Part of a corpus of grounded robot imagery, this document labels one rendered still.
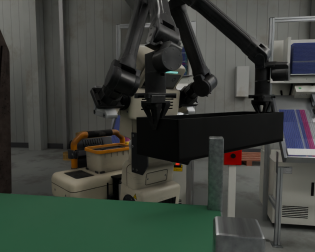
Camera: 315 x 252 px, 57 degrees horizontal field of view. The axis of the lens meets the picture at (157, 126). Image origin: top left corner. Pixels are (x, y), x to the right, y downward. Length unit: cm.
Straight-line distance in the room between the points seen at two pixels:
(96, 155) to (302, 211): 204
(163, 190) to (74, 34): 599
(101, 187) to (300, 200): 195
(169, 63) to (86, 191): 84
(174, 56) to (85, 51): 615
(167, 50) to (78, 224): 43
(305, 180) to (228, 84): 376
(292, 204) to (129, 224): 244
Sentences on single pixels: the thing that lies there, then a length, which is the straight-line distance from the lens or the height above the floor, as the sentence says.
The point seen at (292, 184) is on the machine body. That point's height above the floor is 43.
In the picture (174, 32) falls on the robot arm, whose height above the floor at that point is 135.
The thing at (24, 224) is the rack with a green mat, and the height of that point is 95.
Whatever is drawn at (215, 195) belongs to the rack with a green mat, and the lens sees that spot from 62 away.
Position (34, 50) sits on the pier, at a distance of 705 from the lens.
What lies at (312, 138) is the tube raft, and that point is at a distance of 263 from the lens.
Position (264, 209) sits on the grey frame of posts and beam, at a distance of 309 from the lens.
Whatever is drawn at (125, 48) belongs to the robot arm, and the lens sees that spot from 105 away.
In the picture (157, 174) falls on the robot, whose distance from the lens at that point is 126.
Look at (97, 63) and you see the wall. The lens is 670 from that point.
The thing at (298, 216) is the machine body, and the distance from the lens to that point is 296.
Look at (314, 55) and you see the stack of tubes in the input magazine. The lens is 296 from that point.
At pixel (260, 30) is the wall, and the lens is 648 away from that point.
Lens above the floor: 118
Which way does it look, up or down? 6 degrees down
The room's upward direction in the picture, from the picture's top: straight up
